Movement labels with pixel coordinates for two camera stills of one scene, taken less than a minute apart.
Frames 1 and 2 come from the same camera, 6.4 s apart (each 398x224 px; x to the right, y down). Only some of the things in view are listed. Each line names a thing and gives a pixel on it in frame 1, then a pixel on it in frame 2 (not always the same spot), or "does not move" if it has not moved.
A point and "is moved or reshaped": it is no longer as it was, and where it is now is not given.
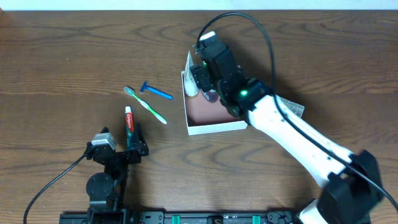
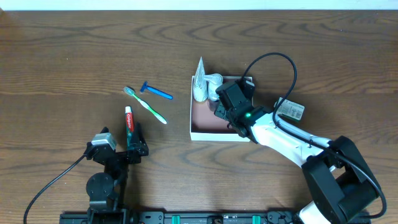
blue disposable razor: (155, 90) does not move
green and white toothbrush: (131, 91) does not move
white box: (203, 116) is moved or reshaped
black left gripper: (123, 152) does not move
